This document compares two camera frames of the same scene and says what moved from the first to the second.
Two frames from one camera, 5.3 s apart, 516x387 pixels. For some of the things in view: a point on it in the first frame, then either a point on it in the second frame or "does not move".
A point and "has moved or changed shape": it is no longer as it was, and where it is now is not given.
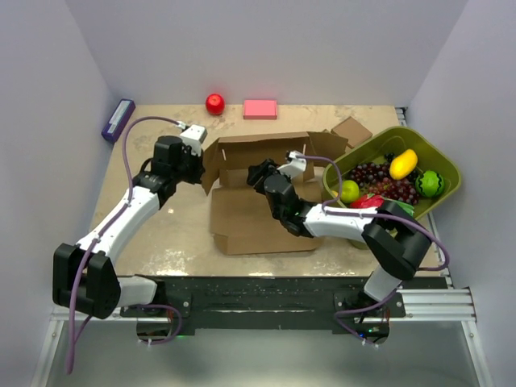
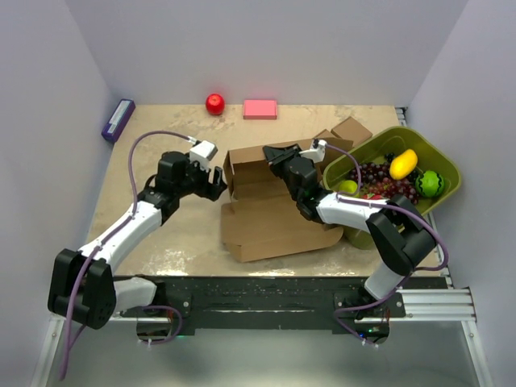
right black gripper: (266, 168) -> (274, 155)
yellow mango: (403, 164) does not move
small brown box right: (353, 131) does not move
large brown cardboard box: (243, 220) has moved or changed shape
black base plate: (272, 302) does not move
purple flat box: (118, 119) does not move
